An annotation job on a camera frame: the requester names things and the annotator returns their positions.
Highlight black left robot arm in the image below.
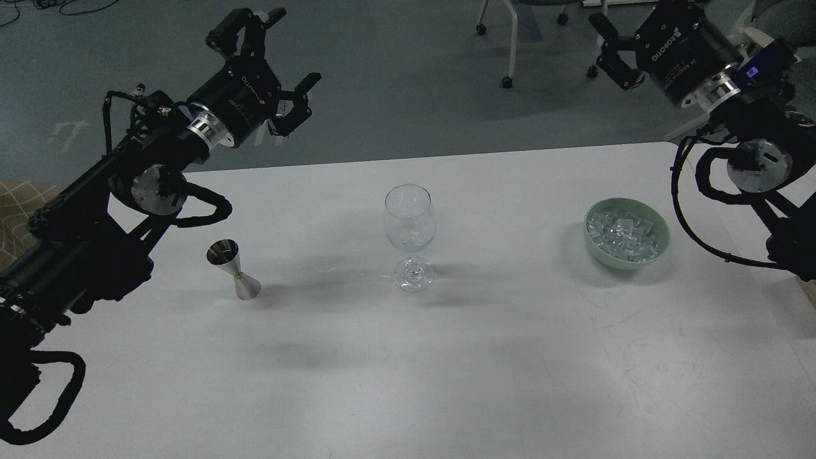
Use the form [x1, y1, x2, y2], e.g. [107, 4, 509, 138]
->
[2, 8, 321, 446]

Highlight pile of clear ice cubes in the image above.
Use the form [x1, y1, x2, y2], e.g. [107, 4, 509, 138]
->
[585, 208, 666, 263]

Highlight steel double jigger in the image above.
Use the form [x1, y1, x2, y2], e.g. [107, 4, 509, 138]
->
[206, 239, 261, 300]

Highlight green bowl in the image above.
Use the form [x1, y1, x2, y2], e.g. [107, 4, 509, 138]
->
[583, 197, 671, 271]

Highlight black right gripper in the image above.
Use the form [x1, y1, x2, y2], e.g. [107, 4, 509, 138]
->
[589, 2, 742, 110]

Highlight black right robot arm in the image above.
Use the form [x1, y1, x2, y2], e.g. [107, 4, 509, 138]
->
[589, 1, 815, 281]

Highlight clear wine glass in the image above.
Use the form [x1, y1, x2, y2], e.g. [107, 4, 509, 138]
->
[384, 184, 437, 293]

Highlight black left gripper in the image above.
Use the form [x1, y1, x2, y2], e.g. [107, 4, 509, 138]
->
[186, 8, 323, 149]

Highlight black floor cables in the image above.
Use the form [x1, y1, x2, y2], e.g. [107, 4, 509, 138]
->
[0, 0, 120, 27]

